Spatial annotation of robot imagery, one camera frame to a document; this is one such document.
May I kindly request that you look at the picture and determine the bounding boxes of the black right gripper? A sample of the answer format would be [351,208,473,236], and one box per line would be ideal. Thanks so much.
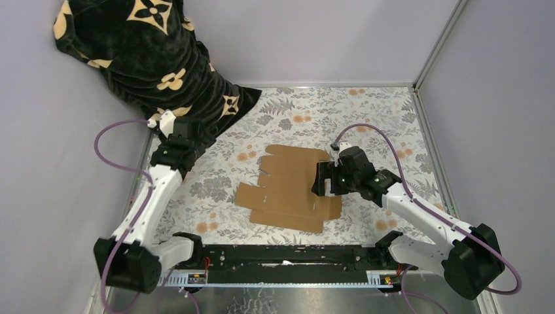
[311,162,359,197]

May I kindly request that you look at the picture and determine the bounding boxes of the brown cardboard box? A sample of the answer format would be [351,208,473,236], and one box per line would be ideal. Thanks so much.
[235,145,342,234]

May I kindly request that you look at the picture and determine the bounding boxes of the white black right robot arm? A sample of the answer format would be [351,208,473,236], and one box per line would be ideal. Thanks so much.
[312,143,505,300]

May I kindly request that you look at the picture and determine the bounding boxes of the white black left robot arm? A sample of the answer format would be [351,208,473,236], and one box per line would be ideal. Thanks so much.
[93,110,215,294]

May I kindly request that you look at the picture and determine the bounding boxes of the floral patterned table mat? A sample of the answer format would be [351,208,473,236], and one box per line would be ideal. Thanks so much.
[154,87,444,245]

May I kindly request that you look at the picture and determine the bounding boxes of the black floral plush blanket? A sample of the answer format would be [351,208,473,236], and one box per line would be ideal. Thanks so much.
[53,0,262,137]

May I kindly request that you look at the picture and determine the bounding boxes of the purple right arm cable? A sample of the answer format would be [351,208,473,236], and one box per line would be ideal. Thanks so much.
[332,123,524,314]

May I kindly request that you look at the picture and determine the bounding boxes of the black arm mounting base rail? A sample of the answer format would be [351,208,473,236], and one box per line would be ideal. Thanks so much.
[173,245,406,278]

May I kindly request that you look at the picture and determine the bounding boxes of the white slotted cable duct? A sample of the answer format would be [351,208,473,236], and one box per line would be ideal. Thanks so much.
[166,269,401,289]

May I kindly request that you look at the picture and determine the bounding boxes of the aluminium frame post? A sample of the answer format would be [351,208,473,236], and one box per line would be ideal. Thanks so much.
[412,0,469,91]

